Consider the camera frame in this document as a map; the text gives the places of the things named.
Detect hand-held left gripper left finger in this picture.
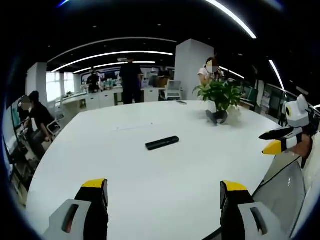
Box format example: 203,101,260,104
41,178,110,240

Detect long ceiling light strip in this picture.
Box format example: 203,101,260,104
203,0,258,40

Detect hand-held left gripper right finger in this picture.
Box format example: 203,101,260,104
219,180,289,240

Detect green potted plant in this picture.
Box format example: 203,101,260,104
192,79,245,127

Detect long white counter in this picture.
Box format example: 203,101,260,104
61,86,161,115

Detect black remote control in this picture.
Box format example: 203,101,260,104
145,135,180,151

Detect white office chair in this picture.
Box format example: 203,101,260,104
46,113,63,137

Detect person's right hand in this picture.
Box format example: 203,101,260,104
291,133,314,158

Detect grey mesh office chair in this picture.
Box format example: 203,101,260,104
251,154,309,239

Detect white box machine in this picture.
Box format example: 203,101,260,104
165,79,184,101

